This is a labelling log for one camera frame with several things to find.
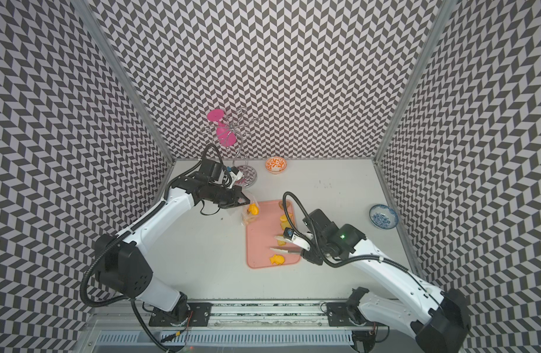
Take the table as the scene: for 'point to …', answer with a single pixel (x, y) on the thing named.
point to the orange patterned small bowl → (276, 165)
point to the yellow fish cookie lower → (277, 259)
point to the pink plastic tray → (261, 232)
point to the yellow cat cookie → (283, 218)
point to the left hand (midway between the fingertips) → (234, 215)
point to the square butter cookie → (284, 224)
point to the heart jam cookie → (281, 204)
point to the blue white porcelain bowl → (384, 217)
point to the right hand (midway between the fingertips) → (307, 250)
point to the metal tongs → (289, 249)
